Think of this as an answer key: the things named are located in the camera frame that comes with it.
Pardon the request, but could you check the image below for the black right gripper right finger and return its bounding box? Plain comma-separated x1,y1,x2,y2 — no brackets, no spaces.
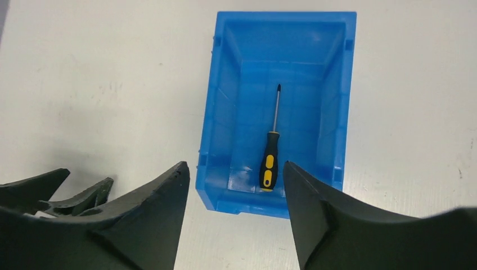
283,161,476,269

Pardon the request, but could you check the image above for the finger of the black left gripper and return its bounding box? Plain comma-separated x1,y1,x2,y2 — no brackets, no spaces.
1,168,70,214
39,177,114,217

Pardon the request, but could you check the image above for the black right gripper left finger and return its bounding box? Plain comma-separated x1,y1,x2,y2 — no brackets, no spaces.
1,161,190,269

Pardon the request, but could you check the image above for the black yellow screwdriver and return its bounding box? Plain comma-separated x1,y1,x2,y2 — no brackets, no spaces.
259,84,281,192

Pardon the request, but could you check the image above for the blue plastic bin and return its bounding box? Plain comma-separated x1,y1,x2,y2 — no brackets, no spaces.
196,11,357,218

